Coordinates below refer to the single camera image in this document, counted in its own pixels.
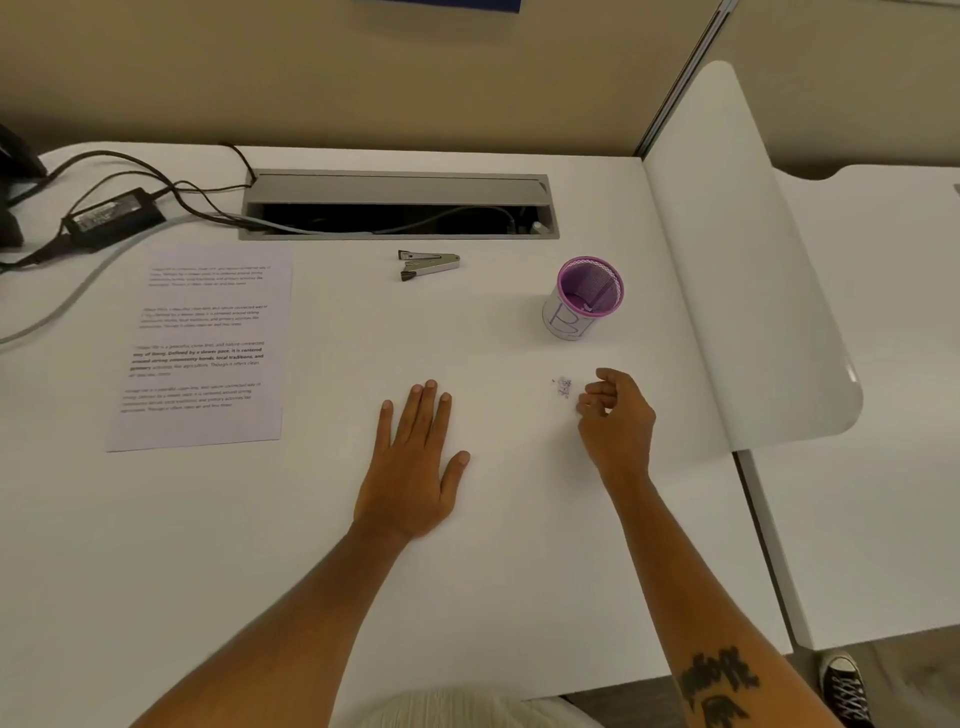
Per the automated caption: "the person's right hand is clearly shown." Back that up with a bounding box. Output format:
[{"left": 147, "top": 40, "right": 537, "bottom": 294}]
[{"left": 576, "top": 367, "right": 657, "bottom": 483}]

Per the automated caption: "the person's left hand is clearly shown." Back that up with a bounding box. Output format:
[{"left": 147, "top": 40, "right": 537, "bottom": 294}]
[{"left": 352, "top": 379, "right": 472, "bottom": 543}]

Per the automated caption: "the person's left forearm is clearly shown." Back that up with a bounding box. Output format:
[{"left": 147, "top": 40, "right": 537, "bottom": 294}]
[{"left": 131, "top": 517, "right": 414, "bottom": 728}]

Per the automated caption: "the person's right forearm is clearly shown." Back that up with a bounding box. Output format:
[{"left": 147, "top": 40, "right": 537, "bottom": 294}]
[{"left": 602, "top": 463, "right": 852, "bottom": 728}]

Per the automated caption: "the purple mesh pen cup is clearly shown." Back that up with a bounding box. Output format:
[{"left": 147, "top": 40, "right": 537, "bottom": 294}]
[{"left": 541, "top": 255, "right": 625, "bottom": 342}]

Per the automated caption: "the silver staple remover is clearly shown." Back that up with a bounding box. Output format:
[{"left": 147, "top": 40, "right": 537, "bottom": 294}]
[{"left": 397, "top": 251, "right": 462, "bottom": 283}]

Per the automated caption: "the white desk divider panel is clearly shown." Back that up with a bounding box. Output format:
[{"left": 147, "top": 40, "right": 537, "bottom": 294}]
[{"left": 642, "top": 60, "right": 864, "bottom": 455}]

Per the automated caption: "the printed white paper sheet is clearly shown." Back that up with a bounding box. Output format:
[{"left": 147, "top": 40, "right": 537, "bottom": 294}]
[{"left": 105, "top": 264, "right": 294, "bottom": 453}]

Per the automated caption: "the white neighbouring desk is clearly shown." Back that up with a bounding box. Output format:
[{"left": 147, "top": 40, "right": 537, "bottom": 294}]
[{"left": 738, "top": 165, "right": 960, "bottom": 652}]

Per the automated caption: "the black power adapter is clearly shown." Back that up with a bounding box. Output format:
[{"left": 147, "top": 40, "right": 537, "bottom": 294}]
[{"left": 61, "top": 187, "right": 168, "bottom": 252}]

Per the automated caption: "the black canvas shoe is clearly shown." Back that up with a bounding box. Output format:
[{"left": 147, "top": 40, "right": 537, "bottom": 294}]
[{"left": 817, "top": 651, "right": 875, "bottom": 728}]

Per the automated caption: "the black monitor stand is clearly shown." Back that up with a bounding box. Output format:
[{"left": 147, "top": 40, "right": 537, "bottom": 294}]
[{"left": 0, "top": 123, "right": 50, "bottom": 250}]

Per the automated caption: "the thin black cable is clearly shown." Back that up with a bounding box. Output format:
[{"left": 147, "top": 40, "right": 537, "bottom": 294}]
[{"left": 45, "top": 148, "right": 260, "bottom": 226}]

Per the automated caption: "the grey cable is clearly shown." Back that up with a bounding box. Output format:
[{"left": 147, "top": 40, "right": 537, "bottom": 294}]
[{"left": 0, "top": 212, "right": 324, "bottom": 346}]

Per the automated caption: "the thick black power cord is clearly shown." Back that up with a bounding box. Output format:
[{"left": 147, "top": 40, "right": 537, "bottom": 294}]
[{"left": 0, "top": 237, "right": 73, "bottom": 274}]

